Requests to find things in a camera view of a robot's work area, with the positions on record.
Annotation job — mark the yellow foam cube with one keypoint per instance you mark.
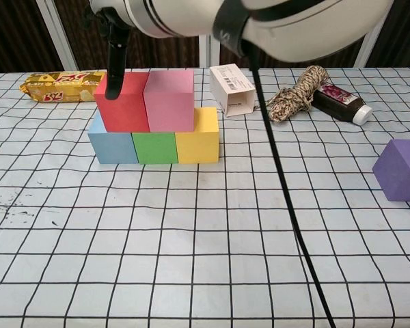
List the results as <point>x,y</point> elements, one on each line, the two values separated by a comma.
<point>198,143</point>

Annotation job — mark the green foam cube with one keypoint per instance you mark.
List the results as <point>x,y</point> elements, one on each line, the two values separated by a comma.
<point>153,147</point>

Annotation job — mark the pink foam cube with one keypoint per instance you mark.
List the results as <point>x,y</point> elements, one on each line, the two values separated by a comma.
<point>169,106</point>

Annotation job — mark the light blue foam cube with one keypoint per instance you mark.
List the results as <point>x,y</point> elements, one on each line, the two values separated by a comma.
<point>112,147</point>

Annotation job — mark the red foam cube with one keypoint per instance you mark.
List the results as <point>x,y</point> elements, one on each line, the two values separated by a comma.
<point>126,109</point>

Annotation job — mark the purple foam cube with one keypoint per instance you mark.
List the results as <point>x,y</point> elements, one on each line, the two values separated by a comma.
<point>403,174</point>

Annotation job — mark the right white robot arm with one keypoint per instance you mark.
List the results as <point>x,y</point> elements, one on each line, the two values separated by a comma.
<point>259,20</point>

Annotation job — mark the white carton box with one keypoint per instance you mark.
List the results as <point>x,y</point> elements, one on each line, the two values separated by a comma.
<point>230,89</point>

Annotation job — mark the white black checkered tablecloth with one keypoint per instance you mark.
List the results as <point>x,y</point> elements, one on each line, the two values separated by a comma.
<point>157,239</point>

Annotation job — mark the dark brown ribbed panel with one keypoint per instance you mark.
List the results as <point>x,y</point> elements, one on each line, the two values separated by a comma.
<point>406,34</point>
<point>10,34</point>
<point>294,63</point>
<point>85,44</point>

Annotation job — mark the dark juice bottle white cap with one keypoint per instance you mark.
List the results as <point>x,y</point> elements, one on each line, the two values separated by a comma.
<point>338,100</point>

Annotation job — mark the gold snack package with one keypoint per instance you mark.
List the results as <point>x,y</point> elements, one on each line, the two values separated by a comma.
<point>58,89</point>

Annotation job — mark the white partition frame post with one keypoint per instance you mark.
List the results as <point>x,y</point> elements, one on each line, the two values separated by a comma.
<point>208,51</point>
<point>372,44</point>
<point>56,30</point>

